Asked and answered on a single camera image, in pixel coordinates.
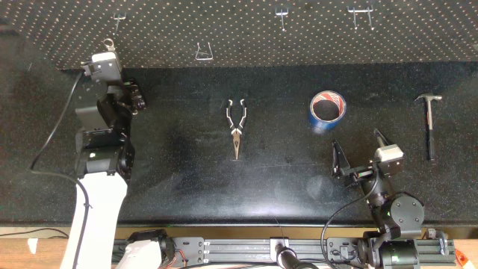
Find metal hook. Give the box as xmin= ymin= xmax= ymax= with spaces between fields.
xmin=274 ymin=7 xmax=290 ymax=33
xmin=194 ymin=41 xmax=215 ymax=62
xmin=113 ymin=12 xmax=128 ymax=34
xmin=346 ymin=4 xmax=376 ymax=32

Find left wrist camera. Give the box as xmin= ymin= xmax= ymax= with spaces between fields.
xmin=90 ymin=51 xmax=123 ymax=82

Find mounting rail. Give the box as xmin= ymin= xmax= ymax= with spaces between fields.
xmin=111 ymin=227 xmax=458 ymax=269

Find black and white pliers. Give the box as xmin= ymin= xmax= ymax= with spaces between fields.
xmin=225 ymin=98 xmax=249 ymax=161

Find roll of blue tape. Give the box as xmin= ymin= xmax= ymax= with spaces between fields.
xmin=308 ymin=89 xmax=348 ymax=132

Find hammer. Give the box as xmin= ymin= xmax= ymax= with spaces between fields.
xmin=413 ymin=93 xmax=444 ymax=163

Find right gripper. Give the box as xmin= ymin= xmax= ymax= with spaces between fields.
xmin=331 ymin=128 xmax=391 ymax=188

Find black pegboard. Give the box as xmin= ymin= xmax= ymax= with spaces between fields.
xmin=0 ymin=0 xmax=478 ymax=70

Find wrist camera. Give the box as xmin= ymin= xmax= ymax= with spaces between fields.
xmin=90 ymin=51 xmax=123 ymax=82
xmin=373 ymin=143 xmax=406 ymax=167

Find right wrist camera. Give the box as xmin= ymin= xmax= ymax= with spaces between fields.
xmin=373 ymin=143 xmax=406 ymax=167

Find orange plastic piece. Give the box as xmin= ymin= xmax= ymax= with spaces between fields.
xmin=455 ymin=249 xmax=470 ymax=268

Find thin black cable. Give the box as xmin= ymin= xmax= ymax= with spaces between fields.
xmin=0 ymin=226 xmax=70 ymax=239

